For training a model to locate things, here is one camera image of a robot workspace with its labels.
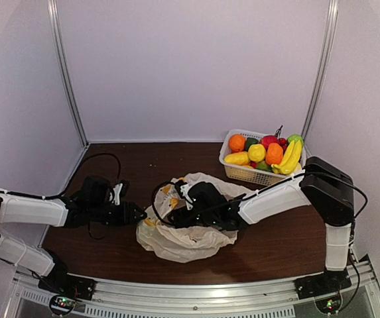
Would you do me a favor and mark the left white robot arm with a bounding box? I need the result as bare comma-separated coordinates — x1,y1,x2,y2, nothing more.
0,176,147,294

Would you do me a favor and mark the left aluminium corner post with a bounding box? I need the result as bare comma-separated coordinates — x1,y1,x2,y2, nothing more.
47,0,89,147

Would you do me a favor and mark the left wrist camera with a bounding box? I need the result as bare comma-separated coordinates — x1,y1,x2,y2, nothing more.
109,180,130,205

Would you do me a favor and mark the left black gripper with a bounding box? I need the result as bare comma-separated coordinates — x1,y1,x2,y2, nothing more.
89,201,147,227

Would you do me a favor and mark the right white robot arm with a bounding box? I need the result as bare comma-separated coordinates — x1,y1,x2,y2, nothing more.
167,156,355,293

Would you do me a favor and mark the right aluminium corner post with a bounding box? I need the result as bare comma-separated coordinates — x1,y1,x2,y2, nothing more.
302,0,339,140

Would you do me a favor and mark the yellow banana bunch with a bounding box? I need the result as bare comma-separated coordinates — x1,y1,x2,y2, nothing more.
271,140,302,175

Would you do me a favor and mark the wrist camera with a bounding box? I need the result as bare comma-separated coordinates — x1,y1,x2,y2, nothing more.
174,179,193,210
109,180,130,205

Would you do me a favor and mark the beige plastic bag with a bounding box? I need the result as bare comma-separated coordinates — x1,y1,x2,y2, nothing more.
136,172,254,263

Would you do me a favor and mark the right black cable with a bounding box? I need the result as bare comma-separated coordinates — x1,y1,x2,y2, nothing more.
151,172,369,229

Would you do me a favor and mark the aluminium corner post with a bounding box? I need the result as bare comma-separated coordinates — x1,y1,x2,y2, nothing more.
47,0,89,147
302,0,339,140

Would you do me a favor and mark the green apple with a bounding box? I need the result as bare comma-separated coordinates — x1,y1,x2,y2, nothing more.
287,134,304,144

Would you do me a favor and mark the aluminium front rail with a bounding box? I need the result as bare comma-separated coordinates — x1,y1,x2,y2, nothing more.
3,261,380,318

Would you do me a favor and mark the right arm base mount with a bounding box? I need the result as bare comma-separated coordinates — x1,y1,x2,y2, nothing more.
294,272,351,315

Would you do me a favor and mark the green lime in basket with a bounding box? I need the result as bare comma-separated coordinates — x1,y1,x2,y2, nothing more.
244,137,259,151

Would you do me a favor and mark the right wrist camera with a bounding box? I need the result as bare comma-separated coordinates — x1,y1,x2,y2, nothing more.
174,179,193,210

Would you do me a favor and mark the green yellow mango in basket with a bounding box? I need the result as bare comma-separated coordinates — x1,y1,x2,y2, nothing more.
255,160,273,172

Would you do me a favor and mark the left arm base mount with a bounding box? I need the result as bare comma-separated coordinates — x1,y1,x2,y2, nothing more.
32,268,95,317

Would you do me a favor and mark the red apple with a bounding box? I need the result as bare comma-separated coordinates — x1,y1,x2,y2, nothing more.
260,135,280,150

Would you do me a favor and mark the orange in basket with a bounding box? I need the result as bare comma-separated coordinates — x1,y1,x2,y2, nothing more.
228,134,246,152

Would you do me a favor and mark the yellow lemon in basket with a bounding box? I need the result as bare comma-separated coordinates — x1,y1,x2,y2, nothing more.
291,162,302,174

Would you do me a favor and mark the white plastic basket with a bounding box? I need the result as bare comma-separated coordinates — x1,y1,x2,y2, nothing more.
219,129,306,186

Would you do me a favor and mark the orange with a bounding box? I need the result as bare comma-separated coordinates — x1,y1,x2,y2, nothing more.
228,134,246,152
265,143,283,166

